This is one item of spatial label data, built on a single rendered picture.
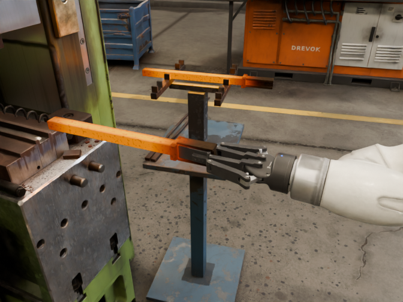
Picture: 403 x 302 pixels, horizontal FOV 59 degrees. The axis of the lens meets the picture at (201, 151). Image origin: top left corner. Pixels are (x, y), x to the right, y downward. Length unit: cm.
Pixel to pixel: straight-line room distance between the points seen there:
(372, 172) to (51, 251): 82
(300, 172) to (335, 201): 8
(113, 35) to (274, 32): 190
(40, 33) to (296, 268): 154
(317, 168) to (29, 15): 72
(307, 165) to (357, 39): 366
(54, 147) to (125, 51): 365
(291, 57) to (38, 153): 357
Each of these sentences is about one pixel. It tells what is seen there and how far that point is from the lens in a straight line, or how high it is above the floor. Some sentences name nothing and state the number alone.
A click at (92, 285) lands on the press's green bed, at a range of 133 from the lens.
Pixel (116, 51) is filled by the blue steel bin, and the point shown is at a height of 21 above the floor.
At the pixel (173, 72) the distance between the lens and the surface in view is 129.
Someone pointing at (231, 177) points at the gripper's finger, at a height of 106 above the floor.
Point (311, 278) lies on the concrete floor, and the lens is 195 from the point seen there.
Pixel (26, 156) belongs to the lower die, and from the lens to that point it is 100.
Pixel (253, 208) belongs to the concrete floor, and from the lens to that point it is 227.
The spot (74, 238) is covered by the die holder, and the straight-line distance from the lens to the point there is 115.
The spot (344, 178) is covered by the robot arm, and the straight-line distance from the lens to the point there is 66.
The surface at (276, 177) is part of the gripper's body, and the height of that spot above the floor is 107.
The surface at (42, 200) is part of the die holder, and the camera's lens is 99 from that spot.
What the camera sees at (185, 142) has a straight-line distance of 75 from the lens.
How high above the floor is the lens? 146
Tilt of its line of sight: 31 degrees down
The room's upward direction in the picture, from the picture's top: straight up
